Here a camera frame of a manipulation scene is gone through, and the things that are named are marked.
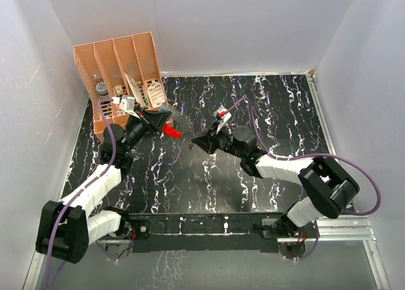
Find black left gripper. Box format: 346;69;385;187
121;106;171;155

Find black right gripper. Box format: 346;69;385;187
192;122;246;160

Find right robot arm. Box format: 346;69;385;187
191;126;359;237

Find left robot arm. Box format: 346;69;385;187
35;110;171;263

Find white packaged card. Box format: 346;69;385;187
125;73;146;108

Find small white box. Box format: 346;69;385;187
114;84;123;96

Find peach plastic desk organizer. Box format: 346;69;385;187
74;32;165;142

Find round metal tin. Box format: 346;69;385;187
96;82;109;100

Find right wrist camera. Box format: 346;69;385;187
213;106;232;134

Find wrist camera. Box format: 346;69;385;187
213;106;232;134
112;95;136;115

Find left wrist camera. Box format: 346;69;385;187
112;95;136;115

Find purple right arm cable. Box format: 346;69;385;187
226;96;382;261

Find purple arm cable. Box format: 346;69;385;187
226;96;382;261
44;99;123;287

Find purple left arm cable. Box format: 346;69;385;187
44;99;123;287

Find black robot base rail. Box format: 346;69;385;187
94;212;320;256

